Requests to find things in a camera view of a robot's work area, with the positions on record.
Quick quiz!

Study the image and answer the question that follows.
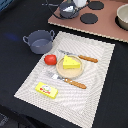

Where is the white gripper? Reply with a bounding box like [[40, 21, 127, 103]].
[[73, 0, 87, 7]]

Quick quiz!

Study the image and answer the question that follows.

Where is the small grey pot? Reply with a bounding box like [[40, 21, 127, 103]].
[[59, 1, 79, 19]]

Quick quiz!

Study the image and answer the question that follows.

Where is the grey pot with handle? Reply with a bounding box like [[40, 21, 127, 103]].
[[23, 30, 55, 54]]

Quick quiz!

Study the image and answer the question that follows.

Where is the yellow cheese wedge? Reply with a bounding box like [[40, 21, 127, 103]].
[[63, 55, 80, 69]]

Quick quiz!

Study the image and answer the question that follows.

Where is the red toy tomato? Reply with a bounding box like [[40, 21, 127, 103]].
[[44, 54, 57, 65]]

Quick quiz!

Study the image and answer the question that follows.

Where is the yellow butter box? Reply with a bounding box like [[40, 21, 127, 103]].
[[35, 82, 58, 99]]

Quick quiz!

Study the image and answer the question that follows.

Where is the black stove burner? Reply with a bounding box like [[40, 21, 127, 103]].
[[88, 1, 104, 10], [80, 13, 98, 24]]

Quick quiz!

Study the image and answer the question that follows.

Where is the pink toy stove board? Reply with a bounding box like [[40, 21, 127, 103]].
[[48, 0, 128, 43]]

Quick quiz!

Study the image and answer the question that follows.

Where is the beige bowl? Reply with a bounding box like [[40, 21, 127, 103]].
[[117, 4, 128, 30]]

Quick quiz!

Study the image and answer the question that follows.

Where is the round wooden plate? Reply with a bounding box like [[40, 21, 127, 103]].
[[56, 55, 84, 79]]

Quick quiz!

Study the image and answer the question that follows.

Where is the beige woven placemat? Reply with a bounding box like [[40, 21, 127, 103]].
[[15, 32, 115, 128]]

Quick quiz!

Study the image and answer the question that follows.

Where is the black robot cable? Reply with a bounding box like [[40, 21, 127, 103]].
[[44, 0, 91, 20]]

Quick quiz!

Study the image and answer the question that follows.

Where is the wooden handled knife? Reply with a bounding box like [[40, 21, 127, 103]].
[[58, 49, 98, 63]]

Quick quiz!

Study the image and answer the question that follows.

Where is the wooden handled fork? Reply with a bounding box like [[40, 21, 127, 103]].
[[46, 71, 87, 89]]

